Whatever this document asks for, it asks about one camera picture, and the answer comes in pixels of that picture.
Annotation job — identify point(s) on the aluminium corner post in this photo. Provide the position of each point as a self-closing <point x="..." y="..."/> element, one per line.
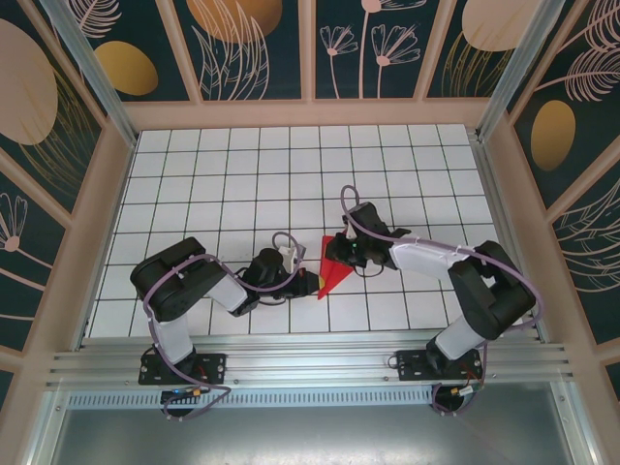
<point x="508" y="72"/>
<point x="97" y="82"/>

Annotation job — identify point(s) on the wall panel with leaf outlines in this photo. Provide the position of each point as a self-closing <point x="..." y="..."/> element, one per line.
<point x="232" y="48"/>

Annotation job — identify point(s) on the wall panel with golden oval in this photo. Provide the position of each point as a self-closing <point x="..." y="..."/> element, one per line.
<point x="126" y="68"/>

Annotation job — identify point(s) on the red paper sheet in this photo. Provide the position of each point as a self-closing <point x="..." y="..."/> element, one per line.
<point x="334" y="281"/>

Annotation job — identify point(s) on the wall panel pale leaf outlines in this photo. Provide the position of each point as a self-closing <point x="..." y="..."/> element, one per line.
<point x="591" y="252"/>

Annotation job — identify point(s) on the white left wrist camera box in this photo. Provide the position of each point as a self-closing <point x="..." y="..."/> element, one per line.
<point x="289" y="254"/>

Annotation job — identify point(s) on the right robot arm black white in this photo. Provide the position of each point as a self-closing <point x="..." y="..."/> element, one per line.
<point x="421" y="257"/>

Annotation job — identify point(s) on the wall panel gold oval feathers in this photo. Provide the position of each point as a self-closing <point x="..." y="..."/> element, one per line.
<point x="552" y="135"/>

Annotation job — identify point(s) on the wall panel with pink flowers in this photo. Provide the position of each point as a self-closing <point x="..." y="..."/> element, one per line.
<point x="368" y="48"/>

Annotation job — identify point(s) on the grey metal sheet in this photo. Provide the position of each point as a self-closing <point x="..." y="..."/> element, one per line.
<point x="315" y="436"/>

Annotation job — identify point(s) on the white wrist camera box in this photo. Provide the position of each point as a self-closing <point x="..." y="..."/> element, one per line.
<point x="350" y="230"/>
<point x="289" y="254"/>

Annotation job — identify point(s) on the aluminium side rail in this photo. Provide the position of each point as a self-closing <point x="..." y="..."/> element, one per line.
<point x="508" y="232"/>

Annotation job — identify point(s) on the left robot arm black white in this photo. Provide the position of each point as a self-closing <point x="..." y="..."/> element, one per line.
<point x="227" y="290"/>

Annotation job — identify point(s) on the long aluminium mounting rail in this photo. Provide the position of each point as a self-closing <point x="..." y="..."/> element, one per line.
<point x="315" y="361"/>

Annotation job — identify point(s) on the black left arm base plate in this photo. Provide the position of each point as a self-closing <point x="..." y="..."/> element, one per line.
<point x="213" y="368"/>

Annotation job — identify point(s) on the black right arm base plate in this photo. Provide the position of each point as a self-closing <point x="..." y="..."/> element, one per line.
<point x="412" y="365"/>

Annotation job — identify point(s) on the wall panel with peach circle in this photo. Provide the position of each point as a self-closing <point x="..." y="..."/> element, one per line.
<point x="484" y="29"/>

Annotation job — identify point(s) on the wall panel single flower outline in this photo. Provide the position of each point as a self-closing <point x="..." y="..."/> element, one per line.
<point x="19" y="252"/>

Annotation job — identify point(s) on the small board with yellow connector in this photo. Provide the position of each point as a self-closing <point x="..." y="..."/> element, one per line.
<point x="467" y="390"/>
<point x="184" y="394"/>

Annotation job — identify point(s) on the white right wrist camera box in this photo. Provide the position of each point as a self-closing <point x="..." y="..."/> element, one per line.
<point x="350" y="230"/>

